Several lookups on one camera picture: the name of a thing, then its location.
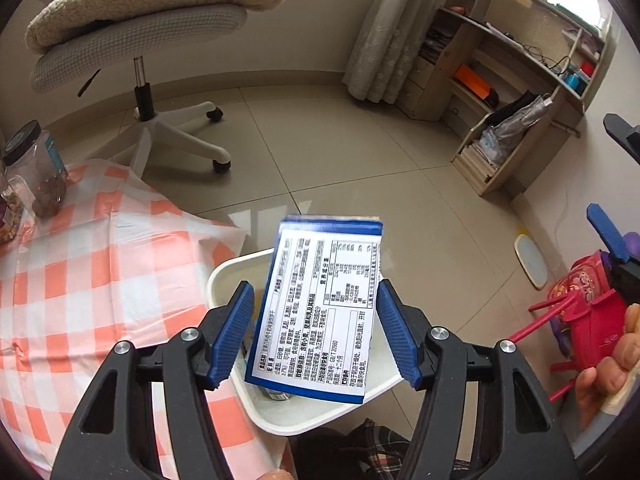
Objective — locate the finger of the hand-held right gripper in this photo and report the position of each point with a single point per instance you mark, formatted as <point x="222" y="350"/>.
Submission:
<point x="607" y="232"/>
<point x="627" y="135"/>

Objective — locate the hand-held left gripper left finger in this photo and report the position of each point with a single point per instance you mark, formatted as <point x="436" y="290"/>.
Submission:
<point x="232" y="330"/>

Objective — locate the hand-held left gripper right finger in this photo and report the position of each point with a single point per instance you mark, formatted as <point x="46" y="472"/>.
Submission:
<point x="397" y="330"/>

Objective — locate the blue cardboard box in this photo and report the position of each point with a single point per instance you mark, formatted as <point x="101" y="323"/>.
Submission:
<point x="315" y="310"/>

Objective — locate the white trash bin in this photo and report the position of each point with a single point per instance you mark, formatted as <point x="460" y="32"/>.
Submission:
<point x="300" y="417"/>

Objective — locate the person's right hand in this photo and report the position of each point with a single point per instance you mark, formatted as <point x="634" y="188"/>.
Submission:
<point x="610" y="375"/>

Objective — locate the red school bag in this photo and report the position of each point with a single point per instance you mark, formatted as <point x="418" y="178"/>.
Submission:
<point x="595" y="310"/>

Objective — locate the white oval floor object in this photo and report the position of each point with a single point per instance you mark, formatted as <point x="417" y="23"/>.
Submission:
<point x="531" y="260"/>

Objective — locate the wooden desk shelf unit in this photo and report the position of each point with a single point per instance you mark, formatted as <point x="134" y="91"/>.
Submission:
<point x="530" y="120"/>

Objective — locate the person's plaid trousers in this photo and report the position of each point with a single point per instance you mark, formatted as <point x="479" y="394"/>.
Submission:
<point x="350" y="450"/>

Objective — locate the orange white checked tablecloth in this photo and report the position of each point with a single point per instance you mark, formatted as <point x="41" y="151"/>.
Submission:
<point x="100" y="270"/>

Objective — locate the orange flat box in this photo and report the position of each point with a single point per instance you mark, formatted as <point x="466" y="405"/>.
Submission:
<point x="472" y="82"/>

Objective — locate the clear jar black lid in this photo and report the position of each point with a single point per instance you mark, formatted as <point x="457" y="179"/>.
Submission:
<point x="42" y="175"/>

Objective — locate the purple label nut jar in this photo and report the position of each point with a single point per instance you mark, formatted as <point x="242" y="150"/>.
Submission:
<point x="10" y="210"/>

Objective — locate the beige lace curtain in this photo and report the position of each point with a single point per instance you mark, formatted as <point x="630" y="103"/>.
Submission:
<point x="395" y="30"/>

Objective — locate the white office chair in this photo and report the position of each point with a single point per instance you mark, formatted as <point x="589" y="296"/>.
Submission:
<point x="150" y="35"/>

